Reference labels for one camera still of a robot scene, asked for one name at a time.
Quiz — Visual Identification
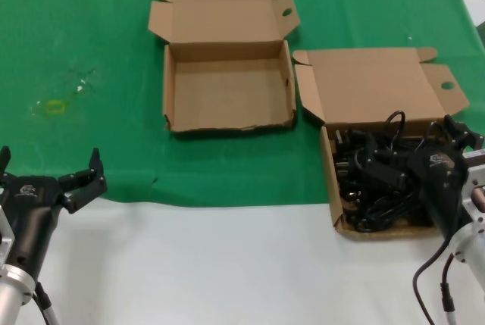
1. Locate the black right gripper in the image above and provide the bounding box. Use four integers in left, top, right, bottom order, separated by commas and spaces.
355, 114, 484, 237

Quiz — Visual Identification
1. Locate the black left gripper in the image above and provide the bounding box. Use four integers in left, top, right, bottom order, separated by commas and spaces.
0, 145, 108, 277

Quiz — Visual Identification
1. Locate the cardboard box with torn edge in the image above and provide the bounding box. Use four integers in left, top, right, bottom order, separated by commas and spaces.
148, 0, 302, 137

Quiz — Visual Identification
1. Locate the green tablecloth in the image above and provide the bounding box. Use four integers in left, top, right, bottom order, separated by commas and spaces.
0, 0, 485, 208

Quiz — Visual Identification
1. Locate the white paper sheet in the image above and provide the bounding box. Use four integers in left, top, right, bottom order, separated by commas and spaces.
453, 0, 485, 27

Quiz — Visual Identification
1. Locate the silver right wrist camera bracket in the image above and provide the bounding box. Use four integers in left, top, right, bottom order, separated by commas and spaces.
460, 148, 485, 235

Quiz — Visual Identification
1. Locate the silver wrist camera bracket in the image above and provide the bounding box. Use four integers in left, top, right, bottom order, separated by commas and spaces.
460, 148, 485, 235
0, 203, 17, 265

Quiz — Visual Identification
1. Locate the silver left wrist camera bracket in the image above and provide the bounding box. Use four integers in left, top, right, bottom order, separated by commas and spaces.
0, 203, 17, 265

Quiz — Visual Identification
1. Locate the pile of black power cables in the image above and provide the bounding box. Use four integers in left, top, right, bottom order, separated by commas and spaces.
333, 111, 448, 233

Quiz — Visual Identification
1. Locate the cardboard box with cable pile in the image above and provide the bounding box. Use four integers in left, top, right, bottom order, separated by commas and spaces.
292, 47, 471, 242

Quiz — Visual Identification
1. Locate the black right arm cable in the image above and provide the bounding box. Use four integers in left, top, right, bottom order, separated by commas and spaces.
411, 236, 455, 325

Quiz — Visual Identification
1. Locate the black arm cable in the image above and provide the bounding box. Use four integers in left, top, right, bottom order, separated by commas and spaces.
411, 236, 455, 325
33, 281, 60, 325

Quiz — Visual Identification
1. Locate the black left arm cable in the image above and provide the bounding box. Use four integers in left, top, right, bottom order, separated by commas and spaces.
33, 281, 60, 325

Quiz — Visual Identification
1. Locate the right arm cable with connector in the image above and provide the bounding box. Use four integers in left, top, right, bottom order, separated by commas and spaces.
439, 252, 458, 325

